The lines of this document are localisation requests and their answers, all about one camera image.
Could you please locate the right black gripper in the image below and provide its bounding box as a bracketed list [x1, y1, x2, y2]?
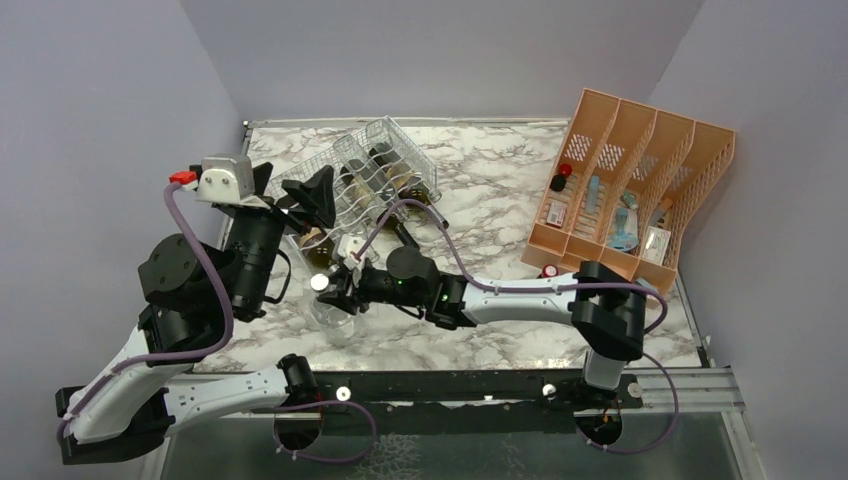
[316, 262, 428, 317]

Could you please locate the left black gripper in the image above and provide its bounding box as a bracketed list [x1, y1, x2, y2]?
[228, 162, 338, 316]

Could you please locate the clear jar silver lid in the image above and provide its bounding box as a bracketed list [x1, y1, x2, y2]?
[309, 273, 355, 343]

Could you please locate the clear square glass bottle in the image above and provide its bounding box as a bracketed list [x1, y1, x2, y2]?
[332, 135, 396, 222]

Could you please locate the silver-neck green wine bottle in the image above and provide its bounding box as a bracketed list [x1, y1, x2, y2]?
[368, 142, 450, 228]

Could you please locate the dark-neck green wine bottle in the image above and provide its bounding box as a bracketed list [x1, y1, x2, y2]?
[340, 158, 420, 249]

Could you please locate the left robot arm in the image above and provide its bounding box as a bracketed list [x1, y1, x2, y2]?
[55, 155, 336, 465]

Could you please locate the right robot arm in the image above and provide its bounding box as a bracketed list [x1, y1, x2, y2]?
[310, 247, 649, 407]

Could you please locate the small red-cap black bottle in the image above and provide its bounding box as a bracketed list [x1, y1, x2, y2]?
[539, 264, 559, 278]

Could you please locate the red-cap bottle in organizer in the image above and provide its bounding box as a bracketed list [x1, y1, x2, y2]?
[549, 163, 573, 192]

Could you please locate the blue item in organizer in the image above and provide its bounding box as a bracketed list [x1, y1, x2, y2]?
[606, 205, 639, 253]

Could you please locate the orange plastic file organizer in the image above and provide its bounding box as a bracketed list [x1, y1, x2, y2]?
[521, 89, 736, 294]

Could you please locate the white packet in organizer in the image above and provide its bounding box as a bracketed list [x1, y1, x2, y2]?
[640, 226, 671, 265]

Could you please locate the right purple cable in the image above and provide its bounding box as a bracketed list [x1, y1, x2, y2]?
[354, 198, 669, 336]

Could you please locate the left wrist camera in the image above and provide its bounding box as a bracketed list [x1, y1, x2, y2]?
[169, 154, 256, 205]

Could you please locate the white wire wine rack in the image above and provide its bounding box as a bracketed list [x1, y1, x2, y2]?
[266, 116, 442, 265]

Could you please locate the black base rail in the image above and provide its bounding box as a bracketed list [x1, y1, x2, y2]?
[248, 367, 664, 439]

